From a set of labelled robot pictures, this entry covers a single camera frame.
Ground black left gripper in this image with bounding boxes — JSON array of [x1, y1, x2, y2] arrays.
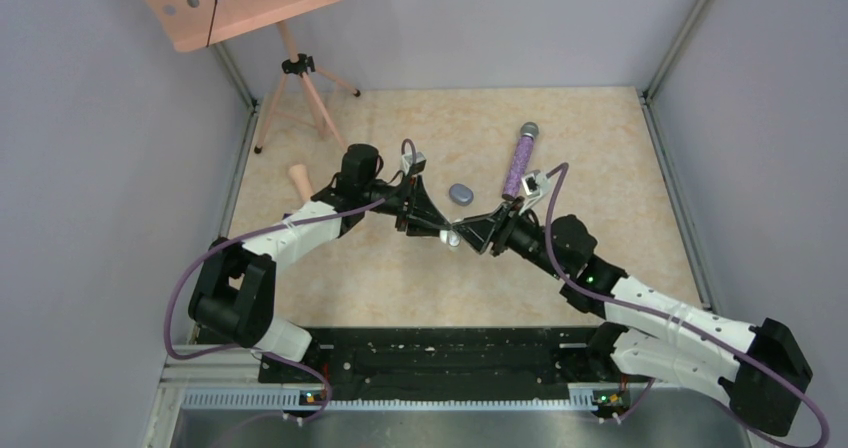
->
[[361, 173, 451, 238]]

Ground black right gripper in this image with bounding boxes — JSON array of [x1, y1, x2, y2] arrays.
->
[[452, 196, 568, 280]]

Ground white earbud case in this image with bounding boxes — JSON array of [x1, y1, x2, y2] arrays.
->
[[439, 230, 462, 251]]

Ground lavender charging case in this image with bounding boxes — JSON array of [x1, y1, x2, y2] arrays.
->
[[448, 183, 474, 207]]

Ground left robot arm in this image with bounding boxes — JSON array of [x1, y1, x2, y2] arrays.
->
[[187, 140, 460, 382]]

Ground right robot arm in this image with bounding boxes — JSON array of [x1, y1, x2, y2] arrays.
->
[[440, 203, 812, 437]]

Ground purple glitter microphone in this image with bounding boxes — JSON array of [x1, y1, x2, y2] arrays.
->
[[501, 122, 540, 200]]

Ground pink music stand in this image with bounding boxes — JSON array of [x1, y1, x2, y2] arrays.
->
[[144, 0, 361, 147]]

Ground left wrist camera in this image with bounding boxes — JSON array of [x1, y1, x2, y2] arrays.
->
[[400, 151, 427, 176]]

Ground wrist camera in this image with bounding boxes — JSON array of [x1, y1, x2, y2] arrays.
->
[[521, 170, 552, 212], [400, 151, 427, 176]]

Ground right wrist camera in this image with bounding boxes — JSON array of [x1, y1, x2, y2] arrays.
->
[[521, 170, 552, 212]]

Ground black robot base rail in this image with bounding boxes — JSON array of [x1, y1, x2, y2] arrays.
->
[[252, 327, 640, 402]]

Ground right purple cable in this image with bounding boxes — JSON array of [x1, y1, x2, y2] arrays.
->
[[541, 162, 831, 448]]

